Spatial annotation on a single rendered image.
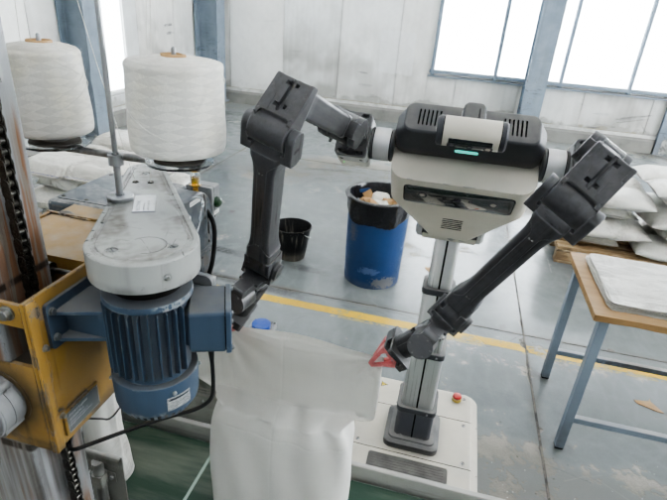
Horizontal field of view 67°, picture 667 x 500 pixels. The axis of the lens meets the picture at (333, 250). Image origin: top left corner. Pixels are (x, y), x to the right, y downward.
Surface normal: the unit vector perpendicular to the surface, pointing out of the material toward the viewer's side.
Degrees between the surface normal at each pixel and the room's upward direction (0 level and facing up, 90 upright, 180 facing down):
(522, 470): 0
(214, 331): 90
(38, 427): 90
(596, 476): 0
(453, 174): 40
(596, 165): 62
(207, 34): 90
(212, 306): 1
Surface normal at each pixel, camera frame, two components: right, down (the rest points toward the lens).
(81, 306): 0.07, -0.90
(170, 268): 0.68, 0.38
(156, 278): 0.50, 0.42
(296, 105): -0.09, -0.26
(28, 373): -0.25, 0.41
